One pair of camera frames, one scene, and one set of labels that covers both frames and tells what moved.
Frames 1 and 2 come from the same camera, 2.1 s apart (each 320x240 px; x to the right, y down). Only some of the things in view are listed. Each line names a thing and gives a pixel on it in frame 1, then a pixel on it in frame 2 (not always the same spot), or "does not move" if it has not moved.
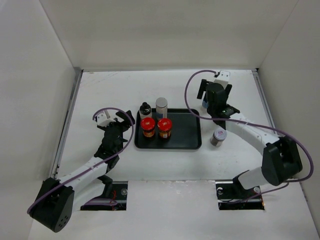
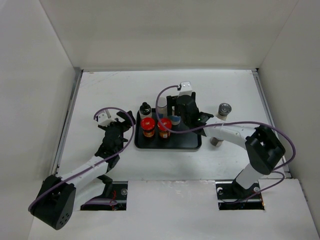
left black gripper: [125, 124] does not move
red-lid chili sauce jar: [164, 125] does not move
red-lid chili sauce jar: [147, 125] does not move
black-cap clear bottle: [145, 111] does not move
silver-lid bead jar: [205, 104] -> [175, 119]
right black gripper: [203, 88] -> [172, 102]
